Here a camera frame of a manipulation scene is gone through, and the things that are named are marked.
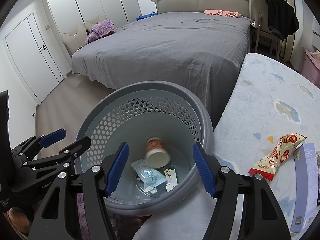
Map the light blue face mask packet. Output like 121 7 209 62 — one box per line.
131 159 167 193

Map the white wardrobe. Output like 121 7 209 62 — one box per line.
44 0 142 34

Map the beige chair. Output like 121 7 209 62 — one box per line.
251 0 282 55

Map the beige upholstered headboard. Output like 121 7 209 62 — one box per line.
151 0 252 19

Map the purple cardboard box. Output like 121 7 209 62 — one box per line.
290 143 318 233

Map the person's left hand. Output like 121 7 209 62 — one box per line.
5 209 32 234

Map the white door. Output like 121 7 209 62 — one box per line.
2 12 65 103

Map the blue cloth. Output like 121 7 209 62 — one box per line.
136 12 157 20

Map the pink storage box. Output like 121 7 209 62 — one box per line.
302 47 320 77

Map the cream crown-shaped chair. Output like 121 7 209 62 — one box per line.
84 15 107 30
62 25 88 53

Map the purple fluffy rug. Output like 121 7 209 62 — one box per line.
75 192 143 240

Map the bed with grey sheet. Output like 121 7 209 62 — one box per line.
71 11 251 105

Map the beige curtain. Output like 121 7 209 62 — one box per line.
277 0 300 62

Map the green and white medicine box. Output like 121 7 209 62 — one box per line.
163 165 177 188

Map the cloud print table cover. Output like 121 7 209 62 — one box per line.
132 52 320 240

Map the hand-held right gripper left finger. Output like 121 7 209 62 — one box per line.
27 141 129 240

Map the grey perforated plastic basket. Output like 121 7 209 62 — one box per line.
74 80 214 217

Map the pink cloth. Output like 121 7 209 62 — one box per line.
204 9 243 18

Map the red patterned paper cup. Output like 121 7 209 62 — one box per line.
144 137 171 169

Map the tiger print snack packet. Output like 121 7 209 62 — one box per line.
248 133 307 181

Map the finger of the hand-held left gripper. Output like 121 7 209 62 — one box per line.
22 136 92 170
11 128 67 162

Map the purple knitted blanket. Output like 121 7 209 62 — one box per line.
85 19 115 44

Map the black jacket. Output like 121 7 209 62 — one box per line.
261 0 300 40

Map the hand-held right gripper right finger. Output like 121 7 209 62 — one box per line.
192 141 292 240

